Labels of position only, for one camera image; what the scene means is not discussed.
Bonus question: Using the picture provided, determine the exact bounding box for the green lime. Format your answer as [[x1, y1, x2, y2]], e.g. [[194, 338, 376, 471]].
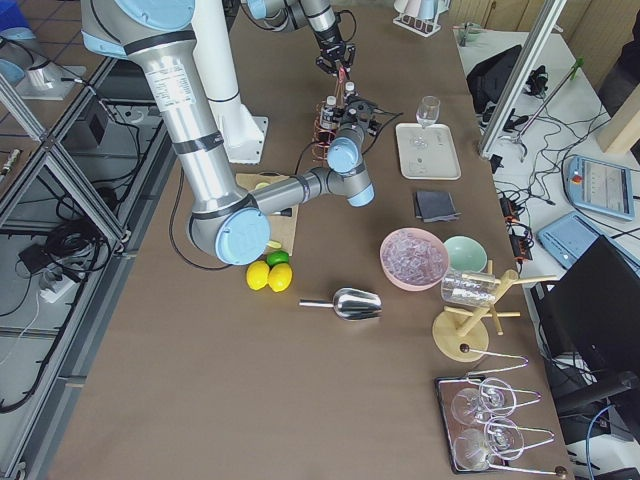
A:
[[266, 250, 290, 267]]

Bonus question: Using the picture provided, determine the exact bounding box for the pink bowl of ice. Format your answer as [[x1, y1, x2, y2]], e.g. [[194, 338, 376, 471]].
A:
[[379, 228, 450, 292]]

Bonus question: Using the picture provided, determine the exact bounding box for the metal ice scoop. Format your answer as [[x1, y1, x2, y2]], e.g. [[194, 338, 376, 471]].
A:
[[298, 287, 382, 321]]

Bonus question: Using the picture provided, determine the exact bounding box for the white cup rack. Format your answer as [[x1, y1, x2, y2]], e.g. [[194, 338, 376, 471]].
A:
[[393, 0, 442, 38]]

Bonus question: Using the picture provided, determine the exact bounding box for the black bag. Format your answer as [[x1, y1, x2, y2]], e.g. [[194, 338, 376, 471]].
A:
[[466, 45, 522, 114]]

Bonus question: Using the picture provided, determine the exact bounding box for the grey folded cloth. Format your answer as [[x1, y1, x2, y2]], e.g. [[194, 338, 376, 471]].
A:
[[414, 190, 460, 223]]

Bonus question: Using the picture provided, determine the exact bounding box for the aluminium frame post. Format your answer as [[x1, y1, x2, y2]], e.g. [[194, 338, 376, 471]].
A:
[[478, 0, 566, 160]]

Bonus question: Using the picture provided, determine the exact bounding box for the hanging wine glass upper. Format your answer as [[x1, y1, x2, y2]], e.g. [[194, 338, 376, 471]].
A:
[[451, 377, 516, 426]]

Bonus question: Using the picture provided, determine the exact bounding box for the wooden cutting board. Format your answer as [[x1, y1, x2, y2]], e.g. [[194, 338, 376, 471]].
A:
[[236, 173, 298, 254]]

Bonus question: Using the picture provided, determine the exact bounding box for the hanging wine glass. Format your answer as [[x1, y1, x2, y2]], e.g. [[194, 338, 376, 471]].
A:
[[451, 377, 516, 426], [453, 417, 524, 472]]

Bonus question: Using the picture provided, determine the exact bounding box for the hanging wine glass lower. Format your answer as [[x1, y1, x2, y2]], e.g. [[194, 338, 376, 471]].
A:
[[453, 417, 524, 472]]

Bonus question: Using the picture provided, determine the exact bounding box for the tea bottle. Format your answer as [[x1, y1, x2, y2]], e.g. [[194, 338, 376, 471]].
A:
[[319, 95, 337, 130], [343, 81, 357, 107]]

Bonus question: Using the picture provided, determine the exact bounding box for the black glass rack tray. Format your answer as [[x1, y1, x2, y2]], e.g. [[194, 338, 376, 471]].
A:
[[434, 375, 485, 475]]

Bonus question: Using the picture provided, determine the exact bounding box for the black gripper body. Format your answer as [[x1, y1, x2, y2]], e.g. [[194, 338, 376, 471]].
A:
[[320, 42, 346, 65], [340, 97, 380, 135]]

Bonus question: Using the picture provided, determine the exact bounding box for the blue teach pendant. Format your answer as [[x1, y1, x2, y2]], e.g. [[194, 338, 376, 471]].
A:
[[565, 156, 635, 221], [537, 212, 609, 270]]

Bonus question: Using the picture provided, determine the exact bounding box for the copper wire bottle basket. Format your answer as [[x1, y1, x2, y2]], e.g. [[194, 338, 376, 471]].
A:
[[311, 67, 348, 164]]

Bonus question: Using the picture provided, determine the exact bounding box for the clear wine glass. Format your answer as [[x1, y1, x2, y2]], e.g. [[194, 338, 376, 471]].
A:
[[413, 96, 441, 148]]

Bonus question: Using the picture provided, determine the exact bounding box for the yellow lemon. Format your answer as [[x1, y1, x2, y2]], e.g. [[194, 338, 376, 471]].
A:
[[245, 260, 270, 291], [268, 263, 293, 293]]

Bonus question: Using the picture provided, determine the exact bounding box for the light green bowl background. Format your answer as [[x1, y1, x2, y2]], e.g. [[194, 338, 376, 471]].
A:
[[456, 22, 484, 47]]

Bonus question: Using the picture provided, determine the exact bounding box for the white rabbit tray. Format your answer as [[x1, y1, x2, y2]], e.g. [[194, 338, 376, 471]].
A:
[[395, 123, 461, 180]]

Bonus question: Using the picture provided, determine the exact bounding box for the upper yellow lemon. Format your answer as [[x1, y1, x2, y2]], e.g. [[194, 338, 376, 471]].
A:
[[245, 260, 270, 291]]

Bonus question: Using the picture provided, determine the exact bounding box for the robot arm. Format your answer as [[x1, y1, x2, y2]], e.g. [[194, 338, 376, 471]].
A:
[[81, 1, 375, 265], [240, 0, 356, 77]]

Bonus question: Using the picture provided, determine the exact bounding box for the wooden cup tree stand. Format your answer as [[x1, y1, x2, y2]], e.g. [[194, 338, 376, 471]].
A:
[[432, 262, 557, 362]]

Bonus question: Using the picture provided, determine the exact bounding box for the lower yellow lemon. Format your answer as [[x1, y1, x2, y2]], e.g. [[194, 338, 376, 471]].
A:
[[268, 263, 293, 293]]

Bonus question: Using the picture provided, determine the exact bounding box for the green ceramic bowl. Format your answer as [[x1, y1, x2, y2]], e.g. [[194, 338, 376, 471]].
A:
[[444, 236, 488, 272]]

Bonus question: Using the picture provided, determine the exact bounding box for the glass mug on stand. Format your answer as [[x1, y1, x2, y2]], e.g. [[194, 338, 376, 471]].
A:
[[440, 269, 500, 307]]

